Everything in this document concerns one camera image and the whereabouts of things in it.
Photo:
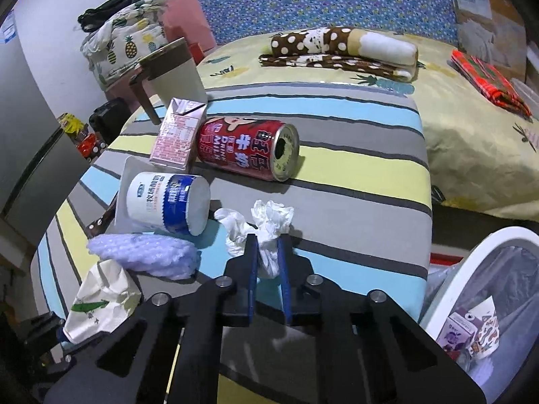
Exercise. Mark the paper bag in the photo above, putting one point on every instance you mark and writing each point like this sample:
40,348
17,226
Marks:
106,298

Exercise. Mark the white plastic bowl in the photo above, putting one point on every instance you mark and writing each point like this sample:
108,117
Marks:
530,98

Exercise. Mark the white tissue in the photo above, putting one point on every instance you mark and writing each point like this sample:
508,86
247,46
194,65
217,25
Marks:
271,220

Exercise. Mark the pink strawberry milk carton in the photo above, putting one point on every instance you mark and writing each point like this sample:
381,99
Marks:
174,146

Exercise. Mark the red milk can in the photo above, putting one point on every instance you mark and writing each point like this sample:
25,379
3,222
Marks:
262,149

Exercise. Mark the brown snack wrapper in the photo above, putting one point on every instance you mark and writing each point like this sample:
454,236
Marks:
100,225

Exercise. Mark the brown beige lidded mug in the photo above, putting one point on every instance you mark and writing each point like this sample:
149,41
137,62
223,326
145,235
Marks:
171,72

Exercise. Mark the blue patterned headboard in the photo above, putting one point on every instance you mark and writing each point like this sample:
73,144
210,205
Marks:
328,0

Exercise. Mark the silver refrigerator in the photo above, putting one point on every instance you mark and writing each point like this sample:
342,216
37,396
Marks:
39,163

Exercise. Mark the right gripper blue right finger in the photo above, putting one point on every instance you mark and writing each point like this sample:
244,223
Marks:
298,304

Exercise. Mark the bedding package box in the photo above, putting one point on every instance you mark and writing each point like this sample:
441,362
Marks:
494,32

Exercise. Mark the clear plastic bin liner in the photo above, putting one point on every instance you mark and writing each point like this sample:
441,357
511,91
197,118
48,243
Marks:
500,288

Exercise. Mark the pineapple print bedding bundle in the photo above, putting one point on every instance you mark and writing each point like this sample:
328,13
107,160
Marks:
125,38

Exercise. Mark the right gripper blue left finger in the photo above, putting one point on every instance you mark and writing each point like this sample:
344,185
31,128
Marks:
239,308

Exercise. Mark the pink storage box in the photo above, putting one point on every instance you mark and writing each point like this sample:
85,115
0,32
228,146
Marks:
121,89

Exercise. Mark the black suitcase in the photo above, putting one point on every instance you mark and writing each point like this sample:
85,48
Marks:
109,118

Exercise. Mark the red toy car box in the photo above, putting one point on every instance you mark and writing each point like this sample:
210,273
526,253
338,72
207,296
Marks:
88,143

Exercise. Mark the red plaid folded cloth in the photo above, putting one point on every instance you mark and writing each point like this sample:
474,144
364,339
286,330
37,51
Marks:
491,83

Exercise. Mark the striped table cloth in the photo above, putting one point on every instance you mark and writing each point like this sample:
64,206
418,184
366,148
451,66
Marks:
362,217

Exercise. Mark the brown polka dot blanket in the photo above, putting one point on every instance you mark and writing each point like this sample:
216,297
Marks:
345,48

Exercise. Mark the black bag on bundle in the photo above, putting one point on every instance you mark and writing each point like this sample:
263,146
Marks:
94,18

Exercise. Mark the yellow pineapple bed sheet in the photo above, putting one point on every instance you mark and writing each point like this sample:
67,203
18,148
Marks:
482,158

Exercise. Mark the white blue yogurt cup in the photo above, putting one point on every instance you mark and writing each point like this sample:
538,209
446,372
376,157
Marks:
151,200

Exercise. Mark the white round trash bin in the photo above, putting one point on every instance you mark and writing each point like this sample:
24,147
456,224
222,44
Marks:
525,388

